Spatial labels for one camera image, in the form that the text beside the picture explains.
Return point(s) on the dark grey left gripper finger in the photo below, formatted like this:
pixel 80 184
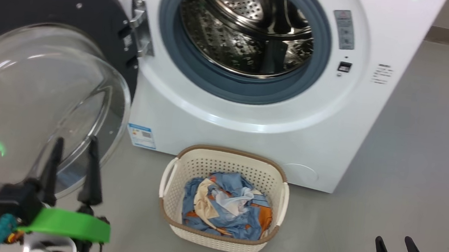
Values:
pixel 51 175
pixel 91 179

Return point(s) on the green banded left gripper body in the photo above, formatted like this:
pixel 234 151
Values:
pixel 71 224

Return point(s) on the black round glass washer door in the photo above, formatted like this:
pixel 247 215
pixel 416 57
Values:
pixel 25 94

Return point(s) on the cream white garment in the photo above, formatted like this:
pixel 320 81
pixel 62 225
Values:
pixel 204 202

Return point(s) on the blue sloth print garment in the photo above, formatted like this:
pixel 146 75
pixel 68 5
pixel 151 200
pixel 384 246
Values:
pixel 239 224

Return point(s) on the grey rubber door gasket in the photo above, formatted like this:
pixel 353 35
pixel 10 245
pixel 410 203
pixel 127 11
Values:
pixel 173 55

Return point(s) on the chrome washer door hinge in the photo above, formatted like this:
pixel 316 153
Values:
pixel 143 27

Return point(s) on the white front-load washing machine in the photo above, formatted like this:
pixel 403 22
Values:
pixel 248 132

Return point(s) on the blue energy label sticker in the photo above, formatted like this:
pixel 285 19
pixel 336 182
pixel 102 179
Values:
pixel 142 136

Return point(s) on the cream perforated laundry basket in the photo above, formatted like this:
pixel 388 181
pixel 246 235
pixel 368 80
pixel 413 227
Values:
pixel 225 161

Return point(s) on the grey warning label sticker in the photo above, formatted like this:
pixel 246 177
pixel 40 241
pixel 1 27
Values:
pixel 344 29

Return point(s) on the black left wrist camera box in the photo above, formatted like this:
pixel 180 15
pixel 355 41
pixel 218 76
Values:
pixel 15 200

